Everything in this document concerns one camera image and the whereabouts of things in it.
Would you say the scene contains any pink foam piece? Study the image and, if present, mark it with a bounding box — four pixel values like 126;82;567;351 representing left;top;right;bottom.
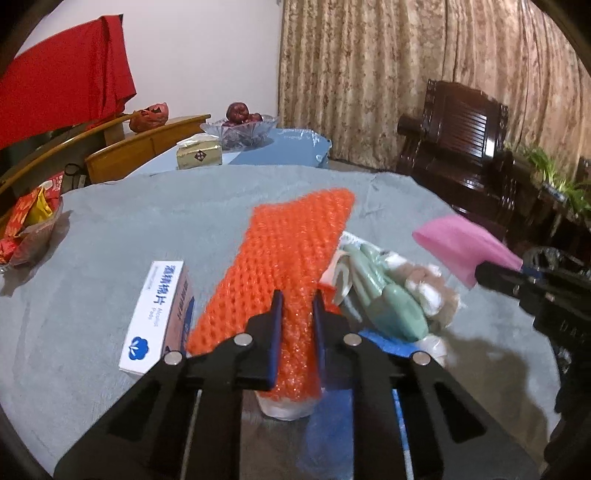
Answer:
412;214;523;289

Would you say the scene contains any white alcohol pad box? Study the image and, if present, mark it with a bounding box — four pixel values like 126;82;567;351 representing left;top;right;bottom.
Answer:
118;260;194;377

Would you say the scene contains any mint green rubber glove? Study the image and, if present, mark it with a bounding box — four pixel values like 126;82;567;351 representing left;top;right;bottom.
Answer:
334;244;429;342

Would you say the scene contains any orange bubble wrap sheet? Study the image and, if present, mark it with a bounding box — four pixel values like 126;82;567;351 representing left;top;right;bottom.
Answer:
187;188;356;402

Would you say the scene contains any dark wooden side table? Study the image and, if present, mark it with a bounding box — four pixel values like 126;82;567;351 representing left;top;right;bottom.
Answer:
505;182;590;264

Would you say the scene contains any green potted plant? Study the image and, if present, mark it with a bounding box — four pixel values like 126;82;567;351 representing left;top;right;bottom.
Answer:
518;145;590;218

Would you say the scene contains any grey blue tablecloth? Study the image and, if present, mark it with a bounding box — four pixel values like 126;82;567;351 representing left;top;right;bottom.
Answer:
1;166;559;471

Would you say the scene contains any dark wooden armchair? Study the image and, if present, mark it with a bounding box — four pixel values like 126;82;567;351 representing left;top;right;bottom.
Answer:
396;80;517;227

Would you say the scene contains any red snack packets bowl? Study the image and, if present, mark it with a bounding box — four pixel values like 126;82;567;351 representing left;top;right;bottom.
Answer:
1;172;64;272

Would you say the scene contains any light blue table cover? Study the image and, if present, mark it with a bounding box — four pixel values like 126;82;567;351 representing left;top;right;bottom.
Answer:
127;128;332;178

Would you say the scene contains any beige patterned curtain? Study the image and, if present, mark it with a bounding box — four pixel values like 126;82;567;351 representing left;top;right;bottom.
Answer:
279;1;590;174

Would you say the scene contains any tissue box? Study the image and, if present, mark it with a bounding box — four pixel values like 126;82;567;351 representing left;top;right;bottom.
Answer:
176;133;222;170

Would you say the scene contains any glass fruit bowl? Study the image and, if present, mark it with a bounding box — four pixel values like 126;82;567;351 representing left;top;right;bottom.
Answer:
200;102;279;150

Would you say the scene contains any orange pumpkin ornament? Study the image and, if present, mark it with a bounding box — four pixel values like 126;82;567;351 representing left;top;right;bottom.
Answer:
129;102;169;133

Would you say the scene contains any red cloth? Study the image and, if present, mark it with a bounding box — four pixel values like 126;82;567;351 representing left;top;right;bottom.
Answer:
1;14;136;148

